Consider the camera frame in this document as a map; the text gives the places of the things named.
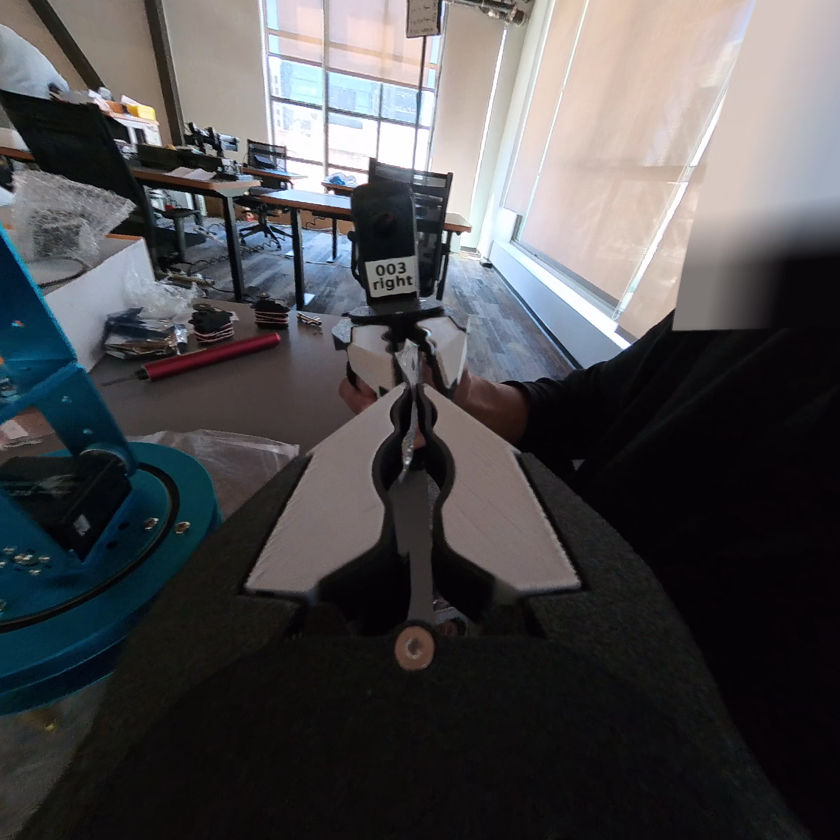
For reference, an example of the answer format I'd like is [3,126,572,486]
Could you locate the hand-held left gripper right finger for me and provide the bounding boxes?
[419,384,584,608]

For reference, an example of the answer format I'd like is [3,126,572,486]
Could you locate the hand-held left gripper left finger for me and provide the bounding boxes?
[246,384,417,614]

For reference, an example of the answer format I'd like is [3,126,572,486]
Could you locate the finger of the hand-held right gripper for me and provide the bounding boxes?
[425,320,469,397]
[346,325,404,399]

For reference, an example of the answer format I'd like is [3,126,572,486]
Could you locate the clear screw packet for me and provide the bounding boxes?
[394,338,429,470]

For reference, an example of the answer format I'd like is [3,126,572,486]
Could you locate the red screwdriver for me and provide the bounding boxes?
[101,331,282,388]

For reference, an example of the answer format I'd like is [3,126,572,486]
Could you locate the blue toy robot arm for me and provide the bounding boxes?
[0,223,221,716]

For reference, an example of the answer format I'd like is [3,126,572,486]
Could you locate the person's right forearm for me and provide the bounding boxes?
[508,315,677,473]

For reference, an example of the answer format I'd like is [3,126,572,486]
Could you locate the wooden desk with clutter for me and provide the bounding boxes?
[0,85,161,165]

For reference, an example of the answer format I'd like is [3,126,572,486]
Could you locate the person's right hand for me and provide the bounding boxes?
[338,367,529,444]

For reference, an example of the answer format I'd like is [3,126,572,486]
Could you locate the black mesh office chair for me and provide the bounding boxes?
[367,157,455,296]

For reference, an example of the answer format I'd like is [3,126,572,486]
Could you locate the large clear plastic bag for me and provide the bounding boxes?
[0,430,301,840]

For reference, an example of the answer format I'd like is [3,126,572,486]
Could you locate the office window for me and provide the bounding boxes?
[262,0,441,178]

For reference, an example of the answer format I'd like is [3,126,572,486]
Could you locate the narrow beige roller blind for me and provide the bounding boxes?
[502,26,578,214]

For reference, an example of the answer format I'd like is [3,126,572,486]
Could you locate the person's black clothed torso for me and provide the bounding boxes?
[525,256,840,840]

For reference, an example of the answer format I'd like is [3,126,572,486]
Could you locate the clear plastic wrap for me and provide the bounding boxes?
[125,262,198,316]

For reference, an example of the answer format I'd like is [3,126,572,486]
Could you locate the silver antistatic bag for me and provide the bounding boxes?
[104,308,188,358]

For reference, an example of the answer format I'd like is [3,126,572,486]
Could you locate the wide beige roller blind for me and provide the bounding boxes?
[518,0,756,322]

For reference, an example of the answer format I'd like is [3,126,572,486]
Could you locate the white cardboard box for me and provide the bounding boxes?
[39,236,155,371]

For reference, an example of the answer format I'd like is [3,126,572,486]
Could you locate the bubble wrap bundle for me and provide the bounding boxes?
[13,171,135,263]

